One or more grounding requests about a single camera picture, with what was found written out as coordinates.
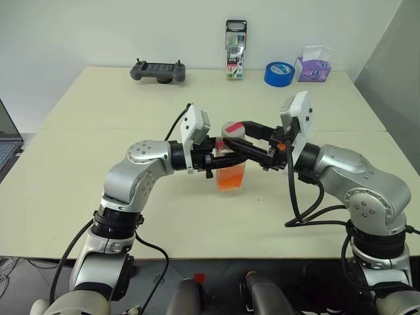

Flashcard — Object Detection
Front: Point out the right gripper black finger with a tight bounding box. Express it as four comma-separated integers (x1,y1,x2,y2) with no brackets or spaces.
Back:
243,121,274,139
224,138,272,165

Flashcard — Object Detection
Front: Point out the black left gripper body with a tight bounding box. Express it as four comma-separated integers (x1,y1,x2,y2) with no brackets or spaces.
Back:
193,135,217,180

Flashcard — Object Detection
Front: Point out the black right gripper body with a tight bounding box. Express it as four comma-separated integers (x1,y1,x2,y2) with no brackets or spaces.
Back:
262,125,291,173

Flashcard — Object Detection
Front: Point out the clear plastic drink bottle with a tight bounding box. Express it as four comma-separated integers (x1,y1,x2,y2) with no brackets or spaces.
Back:
215,136,247,194

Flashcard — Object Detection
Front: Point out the grey bottle cap red tape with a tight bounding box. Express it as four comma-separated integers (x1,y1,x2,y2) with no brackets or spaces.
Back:
221,121,247,139

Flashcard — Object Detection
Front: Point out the blue tape roll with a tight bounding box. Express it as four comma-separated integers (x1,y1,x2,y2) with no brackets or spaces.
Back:
264,61,295,88

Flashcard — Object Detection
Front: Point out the marker pen pack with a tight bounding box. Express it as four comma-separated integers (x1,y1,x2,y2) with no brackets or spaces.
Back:
225,19,248,81

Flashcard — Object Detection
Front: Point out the purple tissue box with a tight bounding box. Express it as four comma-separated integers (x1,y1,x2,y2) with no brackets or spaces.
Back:
294,56,333,83

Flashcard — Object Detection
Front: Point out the grey handheld remote controller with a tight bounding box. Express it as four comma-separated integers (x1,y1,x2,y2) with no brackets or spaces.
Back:
130,58,187,85

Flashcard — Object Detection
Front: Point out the white tissue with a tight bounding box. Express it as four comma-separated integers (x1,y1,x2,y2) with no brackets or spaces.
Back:
301,45,334,63

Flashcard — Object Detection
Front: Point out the dark rounded shape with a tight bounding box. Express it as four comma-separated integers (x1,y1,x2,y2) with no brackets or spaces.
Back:
239,270,290,315

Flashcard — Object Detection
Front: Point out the grey rounded shape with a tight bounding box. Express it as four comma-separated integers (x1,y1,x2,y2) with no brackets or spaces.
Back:
165,278,206,315

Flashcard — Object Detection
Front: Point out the grey partition panel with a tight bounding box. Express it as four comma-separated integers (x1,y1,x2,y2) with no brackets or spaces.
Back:
352,0,420,132

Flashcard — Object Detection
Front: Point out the grey laptop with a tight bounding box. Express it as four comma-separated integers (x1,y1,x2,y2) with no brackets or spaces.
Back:
0,98,26,183

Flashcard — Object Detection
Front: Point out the beige rounded object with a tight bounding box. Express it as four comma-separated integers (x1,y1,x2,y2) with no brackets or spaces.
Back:
31,298,47,315

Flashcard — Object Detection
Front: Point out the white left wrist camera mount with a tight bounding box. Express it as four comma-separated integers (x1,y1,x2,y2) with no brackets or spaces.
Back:
178,104,211,174

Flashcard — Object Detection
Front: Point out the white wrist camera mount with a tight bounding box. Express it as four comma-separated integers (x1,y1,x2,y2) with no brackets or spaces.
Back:
178,104,211,174
278,91,316,165

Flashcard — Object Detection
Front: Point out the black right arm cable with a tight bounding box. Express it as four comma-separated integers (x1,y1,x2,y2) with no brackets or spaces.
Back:
283,129,358,296

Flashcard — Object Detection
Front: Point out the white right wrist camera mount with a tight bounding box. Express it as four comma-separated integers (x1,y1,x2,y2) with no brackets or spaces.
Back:
278,91,316,165

